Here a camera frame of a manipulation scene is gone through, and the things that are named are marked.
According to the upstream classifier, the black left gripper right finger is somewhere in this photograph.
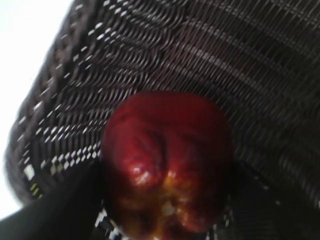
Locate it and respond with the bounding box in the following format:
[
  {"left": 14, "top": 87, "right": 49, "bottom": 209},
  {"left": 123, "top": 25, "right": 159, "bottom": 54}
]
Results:
[{"left": 228, "top": 169, "right": 320, "bottom": 240}]

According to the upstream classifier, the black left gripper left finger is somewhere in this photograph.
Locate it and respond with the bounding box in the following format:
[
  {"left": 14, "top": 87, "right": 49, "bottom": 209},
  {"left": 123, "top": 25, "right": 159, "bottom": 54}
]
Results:
[{"left": 0, "top": 160, "right": 104, "bottom": 240}]

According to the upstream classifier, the dark red apple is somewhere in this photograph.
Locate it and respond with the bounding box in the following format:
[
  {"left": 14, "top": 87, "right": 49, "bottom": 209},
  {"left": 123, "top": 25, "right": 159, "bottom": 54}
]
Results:
[{"left": 101, "top": 91, "right": 233, "bottom": 240}]

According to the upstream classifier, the black woven wicker basket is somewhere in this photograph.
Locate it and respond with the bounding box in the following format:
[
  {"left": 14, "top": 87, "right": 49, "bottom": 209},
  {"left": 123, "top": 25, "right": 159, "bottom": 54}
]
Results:
[{"left": 4, "top": 0, "right": 320, "bottom": 240}]

